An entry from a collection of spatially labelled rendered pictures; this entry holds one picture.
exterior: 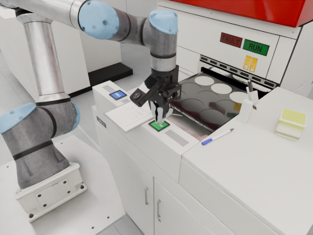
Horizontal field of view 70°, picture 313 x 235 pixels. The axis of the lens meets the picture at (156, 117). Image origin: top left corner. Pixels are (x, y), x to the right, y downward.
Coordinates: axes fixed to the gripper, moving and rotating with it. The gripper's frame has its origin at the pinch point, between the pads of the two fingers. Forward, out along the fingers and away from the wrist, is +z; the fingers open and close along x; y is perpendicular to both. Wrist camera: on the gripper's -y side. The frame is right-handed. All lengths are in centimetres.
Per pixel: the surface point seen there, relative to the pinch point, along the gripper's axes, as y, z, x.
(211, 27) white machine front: 59, -15, 25
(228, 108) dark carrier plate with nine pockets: 35.8, 7.7, -6.4
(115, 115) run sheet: -8.1, 1.3, 14.5
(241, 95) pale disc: 49, 8, -4
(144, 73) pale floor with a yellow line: 139, 97, 184
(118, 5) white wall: 208, 41, 341
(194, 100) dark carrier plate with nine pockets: 29.9, 7.7, 7.7
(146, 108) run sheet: 3.4, 1.3, 10.3
